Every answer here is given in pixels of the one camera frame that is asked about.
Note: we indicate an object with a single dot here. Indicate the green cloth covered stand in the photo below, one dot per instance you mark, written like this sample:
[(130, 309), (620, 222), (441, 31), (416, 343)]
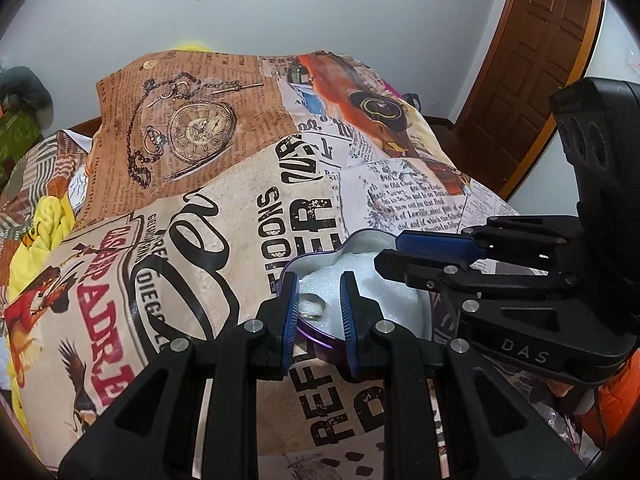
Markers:
[(19, 133)]

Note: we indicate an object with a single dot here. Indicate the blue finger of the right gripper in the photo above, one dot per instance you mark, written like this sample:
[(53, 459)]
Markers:
[(522, 240)]

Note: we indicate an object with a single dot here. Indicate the yellow chair back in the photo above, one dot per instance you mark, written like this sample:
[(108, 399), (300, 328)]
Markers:
[(192, 48)]

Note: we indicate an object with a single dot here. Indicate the newspaper print bed cover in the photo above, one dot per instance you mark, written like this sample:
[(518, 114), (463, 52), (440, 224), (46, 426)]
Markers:
[(210, 172)]

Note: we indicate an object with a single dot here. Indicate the striped patterned blanket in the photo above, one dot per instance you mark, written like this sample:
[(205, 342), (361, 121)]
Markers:
[(46, 169)]

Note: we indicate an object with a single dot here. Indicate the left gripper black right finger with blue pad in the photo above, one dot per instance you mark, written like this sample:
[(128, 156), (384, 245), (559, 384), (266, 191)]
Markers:
[(448, 412)]

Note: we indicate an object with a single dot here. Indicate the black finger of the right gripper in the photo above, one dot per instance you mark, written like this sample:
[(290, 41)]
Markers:
[(453, 277)]

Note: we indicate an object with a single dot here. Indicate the brown wooden door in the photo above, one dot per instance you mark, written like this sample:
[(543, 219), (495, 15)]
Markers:
[(539, 47)]

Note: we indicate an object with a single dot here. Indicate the yellow cloth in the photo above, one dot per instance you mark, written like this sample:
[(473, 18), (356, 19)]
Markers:
[(53, 220)]

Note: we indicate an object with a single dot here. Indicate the purple heart-shaped tin box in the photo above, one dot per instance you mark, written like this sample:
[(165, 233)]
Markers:
[(319, 328)]

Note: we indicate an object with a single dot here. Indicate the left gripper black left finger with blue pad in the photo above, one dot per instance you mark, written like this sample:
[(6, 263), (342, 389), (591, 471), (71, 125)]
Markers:
[(197, 398)]

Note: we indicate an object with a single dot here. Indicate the white wardrobe with hearts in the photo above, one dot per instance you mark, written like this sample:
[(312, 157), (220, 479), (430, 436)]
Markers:
[(591, 168)]

